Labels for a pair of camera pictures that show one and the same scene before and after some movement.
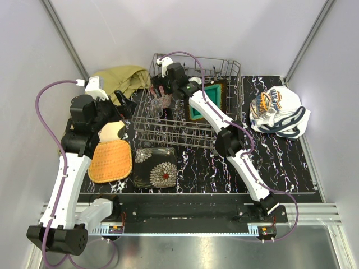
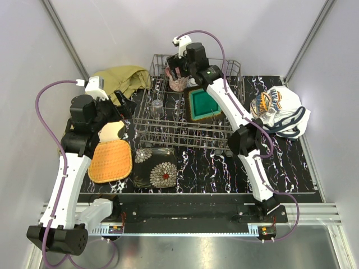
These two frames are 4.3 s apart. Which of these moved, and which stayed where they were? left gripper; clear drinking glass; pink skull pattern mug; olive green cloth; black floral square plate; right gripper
Moved: right gripper; pink skull pattern mug
Stayed: clear drinking glass; black floral square plate; left gripper; olive green cloth
